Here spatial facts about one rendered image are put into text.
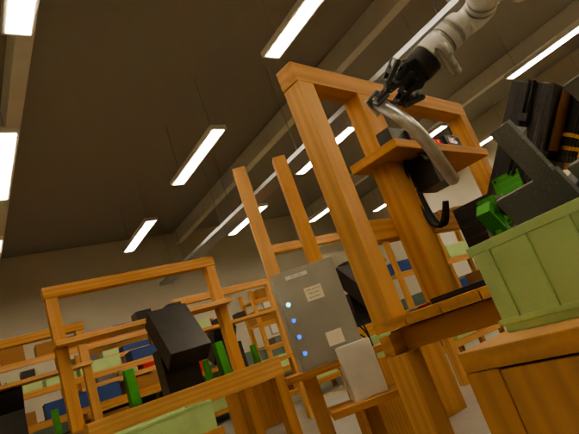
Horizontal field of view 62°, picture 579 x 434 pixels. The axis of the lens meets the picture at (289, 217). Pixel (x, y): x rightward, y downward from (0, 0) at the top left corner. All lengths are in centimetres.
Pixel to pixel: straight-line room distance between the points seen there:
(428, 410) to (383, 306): 35
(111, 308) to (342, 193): 1005
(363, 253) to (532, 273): 90
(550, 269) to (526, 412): 23
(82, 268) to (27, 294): 121
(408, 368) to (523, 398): 87
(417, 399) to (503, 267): 88
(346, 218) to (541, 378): 106
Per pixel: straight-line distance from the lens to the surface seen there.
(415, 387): 174
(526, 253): 93
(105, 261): 1185
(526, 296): 95
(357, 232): 175
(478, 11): 124
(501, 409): 93
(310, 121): 190
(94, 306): 1151
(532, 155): 97
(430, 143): 111
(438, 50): 114
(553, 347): 84
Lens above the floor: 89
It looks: 15 degrees up
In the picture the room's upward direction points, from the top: 20 degrees counter-clockwise
